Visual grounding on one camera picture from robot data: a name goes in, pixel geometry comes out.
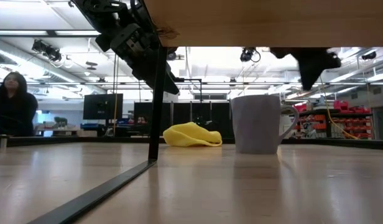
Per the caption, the black partition wall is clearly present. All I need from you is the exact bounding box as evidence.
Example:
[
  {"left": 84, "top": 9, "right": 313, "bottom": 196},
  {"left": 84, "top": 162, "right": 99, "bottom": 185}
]
[{"left": 133, "top": 100, "right": 234, "bottom": 139}]

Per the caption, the grey mug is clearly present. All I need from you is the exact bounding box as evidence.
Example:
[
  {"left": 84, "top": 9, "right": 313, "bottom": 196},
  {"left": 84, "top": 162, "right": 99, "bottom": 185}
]
[{"left": 231, "top": 94, "right": 300, "bottom": 155}]

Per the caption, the black ceiling camera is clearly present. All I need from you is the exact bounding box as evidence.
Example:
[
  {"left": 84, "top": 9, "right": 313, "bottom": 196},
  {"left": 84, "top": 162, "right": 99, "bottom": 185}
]
[
  {"left": 31, "top": 39, "right": 63, "bottom": 63},
  {"left": 239, "top": 47, "right": 261, "bottom": 63}
]

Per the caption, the person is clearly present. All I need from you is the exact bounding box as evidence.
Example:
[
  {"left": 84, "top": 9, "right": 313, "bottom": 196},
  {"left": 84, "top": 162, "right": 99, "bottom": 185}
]
[{"left": 0, "top": 71, "right": 39, "bottom": 138}]

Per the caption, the rack with red bins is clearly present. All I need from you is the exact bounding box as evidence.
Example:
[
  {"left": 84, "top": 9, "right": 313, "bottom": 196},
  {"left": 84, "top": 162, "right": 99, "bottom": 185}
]
[{"left": 291, "top": 98, "right": 373, "bottom": 140}]

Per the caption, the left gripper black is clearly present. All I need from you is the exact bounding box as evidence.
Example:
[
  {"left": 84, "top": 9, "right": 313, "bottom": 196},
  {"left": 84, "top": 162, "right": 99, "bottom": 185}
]
[{"left": 95, "top": 23, "right": 180, "bottom": 96}]

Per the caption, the black monitor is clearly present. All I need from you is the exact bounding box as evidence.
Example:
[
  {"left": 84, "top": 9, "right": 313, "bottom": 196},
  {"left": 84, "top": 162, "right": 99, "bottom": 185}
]
[{"left": 83, "top": 93, "right": 124, "bottom": 121}]

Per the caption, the yellow cloth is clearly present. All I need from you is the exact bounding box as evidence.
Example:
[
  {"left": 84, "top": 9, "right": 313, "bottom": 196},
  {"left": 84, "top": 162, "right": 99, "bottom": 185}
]
[{"left": 162, "top": 121, "right": 223, "bottom": 148}]

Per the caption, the yellow cable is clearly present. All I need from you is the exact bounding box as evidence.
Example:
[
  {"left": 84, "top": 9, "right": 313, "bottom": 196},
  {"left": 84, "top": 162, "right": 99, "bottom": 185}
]
[{"left": 318, "top": 75, "right": 361, "bottom": 141}]

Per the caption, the green plant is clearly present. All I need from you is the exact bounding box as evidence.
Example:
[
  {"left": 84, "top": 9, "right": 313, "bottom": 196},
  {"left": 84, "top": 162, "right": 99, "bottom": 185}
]
[{"left": 53, "top": 116, "right": 68, "bottom": 129}]

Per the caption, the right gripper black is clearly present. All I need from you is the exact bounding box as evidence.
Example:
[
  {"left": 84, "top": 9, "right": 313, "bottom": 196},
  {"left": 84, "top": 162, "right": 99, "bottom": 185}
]
[{"left": 269, "top": 46, "right": 342, "bottom": 91}]

